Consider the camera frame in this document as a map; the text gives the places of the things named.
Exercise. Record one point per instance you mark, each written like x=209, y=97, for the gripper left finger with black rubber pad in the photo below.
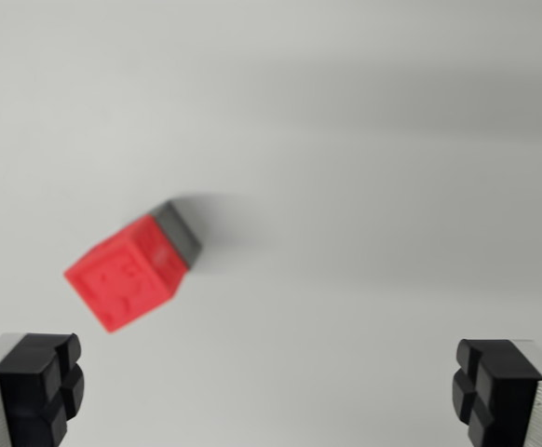
x=29, y=386

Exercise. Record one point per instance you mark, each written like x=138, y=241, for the gripper right finger with black rubber pad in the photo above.
x=504, y=391

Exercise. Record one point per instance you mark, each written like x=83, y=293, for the red dice cube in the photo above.
x=122, y=279

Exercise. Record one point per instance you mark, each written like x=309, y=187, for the grey dice cube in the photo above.
x=180, y=233

